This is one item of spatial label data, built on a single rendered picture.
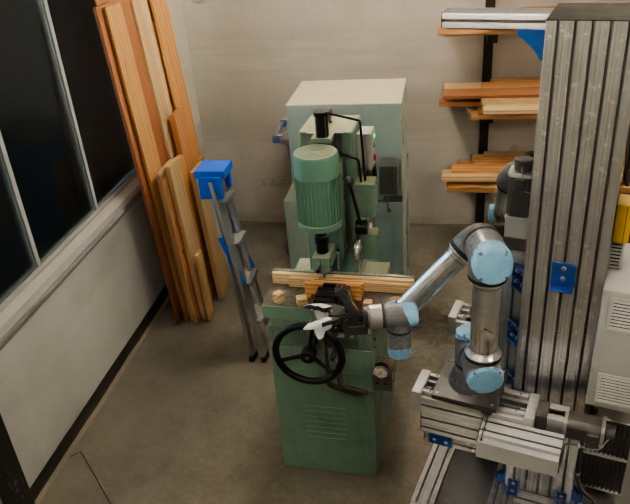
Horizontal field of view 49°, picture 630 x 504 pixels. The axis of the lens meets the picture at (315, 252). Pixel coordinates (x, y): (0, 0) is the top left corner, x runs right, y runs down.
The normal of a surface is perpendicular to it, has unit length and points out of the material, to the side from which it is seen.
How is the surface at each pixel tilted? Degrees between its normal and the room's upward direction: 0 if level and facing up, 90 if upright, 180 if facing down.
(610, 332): 90
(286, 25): 90
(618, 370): 90
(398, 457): 0
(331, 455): 90
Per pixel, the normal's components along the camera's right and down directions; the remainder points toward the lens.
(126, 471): -0.07, -0.87
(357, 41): -0.17, 0.49
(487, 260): 0.01, 0.37
